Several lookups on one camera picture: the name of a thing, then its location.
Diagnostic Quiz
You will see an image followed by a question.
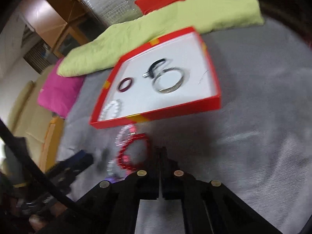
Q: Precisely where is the light green folded quilt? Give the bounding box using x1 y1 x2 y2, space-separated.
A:
57 0 264 77

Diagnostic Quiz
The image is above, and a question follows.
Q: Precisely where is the beige sofa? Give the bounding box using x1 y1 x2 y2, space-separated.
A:
7 66 54 166

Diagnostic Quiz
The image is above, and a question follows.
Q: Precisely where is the magenta cushion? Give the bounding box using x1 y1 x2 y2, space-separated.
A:
37 58 85 118

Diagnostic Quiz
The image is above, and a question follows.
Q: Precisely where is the orange box lid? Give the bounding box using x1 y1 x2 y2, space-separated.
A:
39 117 64 172

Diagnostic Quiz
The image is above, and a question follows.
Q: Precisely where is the dark red bangle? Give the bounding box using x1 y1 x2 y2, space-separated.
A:
117 77 134 92

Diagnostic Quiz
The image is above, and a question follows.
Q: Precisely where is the pink crystal bead bracelet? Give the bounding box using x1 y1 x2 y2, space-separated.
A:
115 123 137 147

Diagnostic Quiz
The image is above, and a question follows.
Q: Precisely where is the black hair clip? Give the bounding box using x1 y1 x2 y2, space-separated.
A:
142 58 171 79

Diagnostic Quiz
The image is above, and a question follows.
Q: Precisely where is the red bead bracelet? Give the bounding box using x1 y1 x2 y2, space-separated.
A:
116 133 152 172

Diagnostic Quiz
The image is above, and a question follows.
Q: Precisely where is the silver bangle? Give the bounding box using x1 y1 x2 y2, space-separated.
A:
152 67 185 94

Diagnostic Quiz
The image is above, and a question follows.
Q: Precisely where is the grey blanket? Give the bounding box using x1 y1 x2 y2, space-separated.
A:
57 0 312 234

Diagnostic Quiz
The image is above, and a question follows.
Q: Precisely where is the wooden cabinet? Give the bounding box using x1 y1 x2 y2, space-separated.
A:
19 0 90 58

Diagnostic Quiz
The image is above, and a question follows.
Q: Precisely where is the black cable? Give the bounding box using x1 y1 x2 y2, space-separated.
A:
0 118 76 208

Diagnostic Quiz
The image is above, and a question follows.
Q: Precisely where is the white bead bracelet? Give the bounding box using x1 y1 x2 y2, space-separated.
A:
98 99 123 122

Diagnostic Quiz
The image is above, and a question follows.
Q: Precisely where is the red shallow gift box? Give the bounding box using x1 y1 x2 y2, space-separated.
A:
89 27 221 129

